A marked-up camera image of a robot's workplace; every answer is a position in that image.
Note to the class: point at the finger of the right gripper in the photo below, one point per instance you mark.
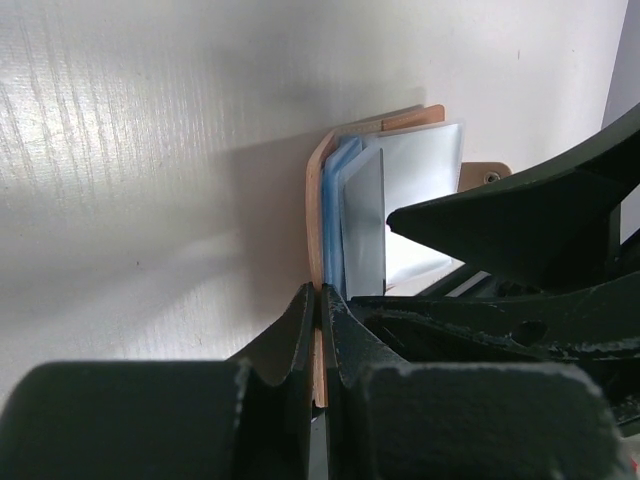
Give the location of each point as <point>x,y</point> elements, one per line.
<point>547,226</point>
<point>596,323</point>

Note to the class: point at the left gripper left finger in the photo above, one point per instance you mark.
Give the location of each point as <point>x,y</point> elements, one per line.
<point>247,417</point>

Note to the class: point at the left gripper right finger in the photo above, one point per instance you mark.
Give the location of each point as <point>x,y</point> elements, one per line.
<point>391,419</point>

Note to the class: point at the white credit card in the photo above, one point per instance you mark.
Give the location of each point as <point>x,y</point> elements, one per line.
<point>363,233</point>

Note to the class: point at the brown leather card holder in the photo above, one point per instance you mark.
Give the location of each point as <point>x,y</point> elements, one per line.
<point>422,160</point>

